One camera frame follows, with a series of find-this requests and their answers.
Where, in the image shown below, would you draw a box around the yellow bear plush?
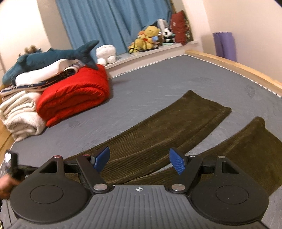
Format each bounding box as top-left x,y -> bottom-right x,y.
144,25 -> 160,44

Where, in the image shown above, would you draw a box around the person's left hand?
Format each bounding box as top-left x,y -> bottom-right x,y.
0,175 -> 20,199

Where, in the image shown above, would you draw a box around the orange plush toy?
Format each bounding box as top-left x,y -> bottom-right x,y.
128,30 -> 155,52

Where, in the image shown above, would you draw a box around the olive corduroy pants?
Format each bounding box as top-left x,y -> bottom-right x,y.
22,90 -> 282,195

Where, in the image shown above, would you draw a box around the white fleece blanket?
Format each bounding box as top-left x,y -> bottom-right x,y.
0,90 -> 48,142

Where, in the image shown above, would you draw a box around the panda plush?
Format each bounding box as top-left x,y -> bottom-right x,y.
163,28 -> 175,43

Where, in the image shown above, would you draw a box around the brown fuzzy plush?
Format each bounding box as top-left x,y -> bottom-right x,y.
19,45 -> 43,56

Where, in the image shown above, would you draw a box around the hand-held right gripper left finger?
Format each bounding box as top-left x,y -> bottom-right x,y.
38,146 -> 111,194

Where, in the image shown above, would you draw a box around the navy patterned folded blanket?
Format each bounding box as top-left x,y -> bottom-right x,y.
0,62 -> 85,96

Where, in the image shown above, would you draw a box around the red folded quilt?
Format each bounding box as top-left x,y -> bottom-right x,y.
36,64 -> 111,128

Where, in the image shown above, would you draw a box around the dark red cushion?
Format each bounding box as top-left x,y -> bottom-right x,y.
169,10 -> 191,46

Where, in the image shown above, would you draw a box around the blue shark plush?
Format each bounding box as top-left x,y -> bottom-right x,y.
2,40 -> 100,85

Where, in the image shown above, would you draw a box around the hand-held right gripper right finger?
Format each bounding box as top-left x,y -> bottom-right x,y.
168,147 -> 241,194

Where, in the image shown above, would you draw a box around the white window ledge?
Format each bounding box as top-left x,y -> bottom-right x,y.
105,40 -> 199,71

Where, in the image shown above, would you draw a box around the grey mattress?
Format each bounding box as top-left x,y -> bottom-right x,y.
0,54 -> 282,229

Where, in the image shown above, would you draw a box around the purple rolled mat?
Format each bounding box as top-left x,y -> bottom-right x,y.
212,32 -> 238,63

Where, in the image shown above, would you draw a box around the white plush toy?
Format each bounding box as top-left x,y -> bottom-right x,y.
95,44 -> 116,66

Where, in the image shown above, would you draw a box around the blue curtain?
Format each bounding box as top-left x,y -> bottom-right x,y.
55,0 -> 174,56

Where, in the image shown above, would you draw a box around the small white fan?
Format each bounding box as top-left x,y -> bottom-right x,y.
157,19 -> 168,34

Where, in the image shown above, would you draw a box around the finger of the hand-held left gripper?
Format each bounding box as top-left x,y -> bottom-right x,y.
18,166 -> 40,178

